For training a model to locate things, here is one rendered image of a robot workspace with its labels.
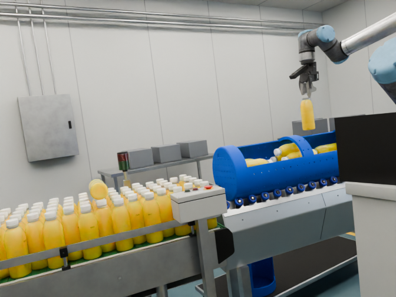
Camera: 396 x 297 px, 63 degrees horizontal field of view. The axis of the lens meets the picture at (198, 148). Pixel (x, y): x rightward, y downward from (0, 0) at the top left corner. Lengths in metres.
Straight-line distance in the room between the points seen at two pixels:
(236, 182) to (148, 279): 0.58
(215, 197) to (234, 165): 0.31
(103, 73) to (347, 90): 4.88
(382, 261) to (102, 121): 4.11
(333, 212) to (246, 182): 0.59
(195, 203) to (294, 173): 0.66
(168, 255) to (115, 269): 0.21
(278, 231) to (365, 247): 0.57
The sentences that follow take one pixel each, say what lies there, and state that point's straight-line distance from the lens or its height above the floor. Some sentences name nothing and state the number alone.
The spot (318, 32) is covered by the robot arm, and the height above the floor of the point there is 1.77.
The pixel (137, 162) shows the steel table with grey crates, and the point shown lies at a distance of 4.14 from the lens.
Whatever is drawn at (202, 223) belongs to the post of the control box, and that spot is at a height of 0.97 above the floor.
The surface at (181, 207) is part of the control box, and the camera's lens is 1.23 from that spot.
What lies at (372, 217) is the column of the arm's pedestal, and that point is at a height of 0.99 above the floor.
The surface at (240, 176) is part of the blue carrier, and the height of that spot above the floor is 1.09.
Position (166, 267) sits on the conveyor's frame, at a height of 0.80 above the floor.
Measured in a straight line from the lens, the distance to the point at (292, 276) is 2.68.
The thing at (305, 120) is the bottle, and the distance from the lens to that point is 1.97.
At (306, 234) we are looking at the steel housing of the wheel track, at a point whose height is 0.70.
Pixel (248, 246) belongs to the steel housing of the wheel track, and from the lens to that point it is 1.68.
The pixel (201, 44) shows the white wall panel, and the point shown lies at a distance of 5.67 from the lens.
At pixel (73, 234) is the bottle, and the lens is 1.37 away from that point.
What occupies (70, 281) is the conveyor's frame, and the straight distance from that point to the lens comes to 1.35.
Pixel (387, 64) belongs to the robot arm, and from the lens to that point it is 1.19.
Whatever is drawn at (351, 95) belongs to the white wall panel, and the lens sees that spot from 7.35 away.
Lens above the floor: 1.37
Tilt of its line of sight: 4 degrees down
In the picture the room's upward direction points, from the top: 7 degrees counter-clockwise
